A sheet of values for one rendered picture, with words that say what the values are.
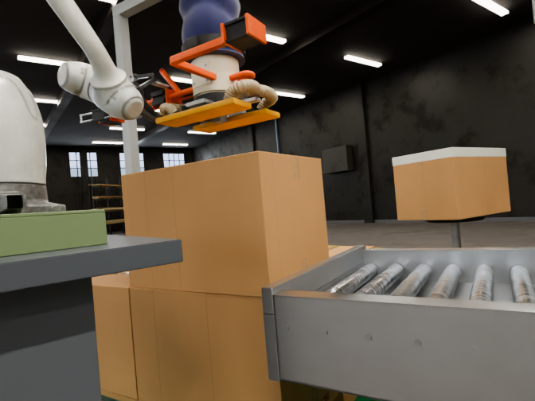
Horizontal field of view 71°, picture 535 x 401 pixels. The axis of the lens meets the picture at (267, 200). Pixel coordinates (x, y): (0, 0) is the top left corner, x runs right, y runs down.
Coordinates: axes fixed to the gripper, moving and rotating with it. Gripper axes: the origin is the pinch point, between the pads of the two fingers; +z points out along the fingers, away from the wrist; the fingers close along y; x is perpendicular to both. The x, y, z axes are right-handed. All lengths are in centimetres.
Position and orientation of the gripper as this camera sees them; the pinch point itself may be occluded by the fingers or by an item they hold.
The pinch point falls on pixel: (165, 100)
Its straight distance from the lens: 157.9
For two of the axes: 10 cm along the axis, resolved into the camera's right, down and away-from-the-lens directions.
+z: 5.1, -0.4, 8.6
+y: 0.8, 10.0, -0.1
